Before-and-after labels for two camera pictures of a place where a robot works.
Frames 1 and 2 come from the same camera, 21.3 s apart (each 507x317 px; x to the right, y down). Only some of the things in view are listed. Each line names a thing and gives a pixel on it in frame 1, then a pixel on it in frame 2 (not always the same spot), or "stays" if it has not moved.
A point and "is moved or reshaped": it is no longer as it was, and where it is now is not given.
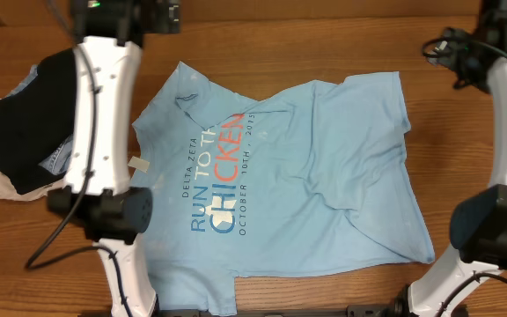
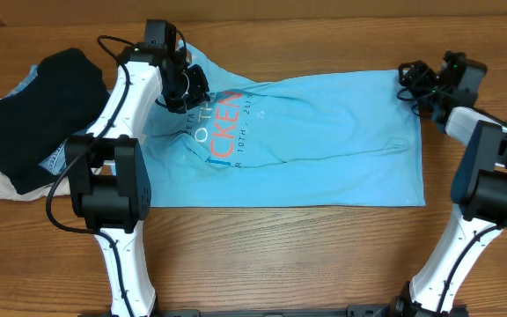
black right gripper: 478,78 to 416,76
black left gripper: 170,16 to 198,96
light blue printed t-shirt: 319,179 is moved or reshaped
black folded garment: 15,133 stays
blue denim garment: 60,161 stays
